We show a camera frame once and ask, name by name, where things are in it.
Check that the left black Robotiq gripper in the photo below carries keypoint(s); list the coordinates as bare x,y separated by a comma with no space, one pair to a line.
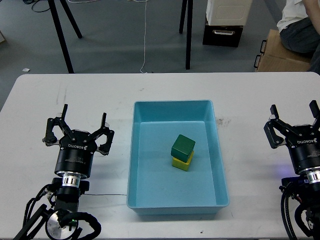
76,155

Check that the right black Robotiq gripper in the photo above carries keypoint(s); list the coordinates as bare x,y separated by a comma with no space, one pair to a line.
304,148

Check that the green block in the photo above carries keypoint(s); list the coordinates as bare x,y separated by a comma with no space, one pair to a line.
182,148

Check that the yellow block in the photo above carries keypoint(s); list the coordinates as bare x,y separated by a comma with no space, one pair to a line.
177,163

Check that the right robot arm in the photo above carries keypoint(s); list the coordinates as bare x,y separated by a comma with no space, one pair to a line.
306,190

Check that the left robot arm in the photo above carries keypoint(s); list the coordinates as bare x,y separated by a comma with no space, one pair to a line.
55,207

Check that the cardboard box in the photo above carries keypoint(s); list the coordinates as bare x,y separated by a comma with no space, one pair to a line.
274,57

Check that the blue plastic box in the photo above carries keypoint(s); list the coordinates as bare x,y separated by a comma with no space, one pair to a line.
155,186

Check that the left black table legs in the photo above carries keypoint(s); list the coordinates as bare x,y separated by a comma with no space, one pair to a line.
59,30

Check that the black table legs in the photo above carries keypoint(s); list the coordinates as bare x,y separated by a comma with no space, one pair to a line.
59,30
186,16

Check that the seated person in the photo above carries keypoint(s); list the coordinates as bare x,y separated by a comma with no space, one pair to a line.
299,29

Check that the black drawer cabinet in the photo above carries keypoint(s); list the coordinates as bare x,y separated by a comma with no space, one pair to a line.
224,36

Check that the right black table legs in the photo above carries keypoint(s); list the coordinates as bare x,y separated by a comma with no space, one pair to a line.
186,16

